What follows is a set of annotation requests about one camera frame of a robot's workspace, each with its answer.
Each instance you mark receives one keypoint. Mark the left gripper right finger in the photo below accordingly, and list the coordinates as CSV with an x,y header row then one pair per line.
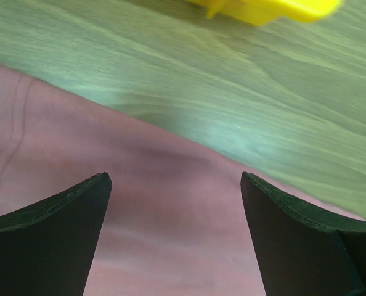
x,y
303,249

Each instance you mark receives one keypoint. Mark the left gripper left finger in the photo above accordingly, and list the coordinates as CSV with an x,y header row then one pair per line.
x,y
47,248

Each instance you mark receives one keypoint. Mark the pink red t shirt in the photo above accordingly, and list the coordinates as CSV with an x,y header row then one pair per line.
x,y
175,222

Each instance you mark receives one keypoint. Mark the yellow plastic bin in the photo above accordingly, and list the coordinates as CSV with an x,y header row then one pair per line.
x,y
261,12

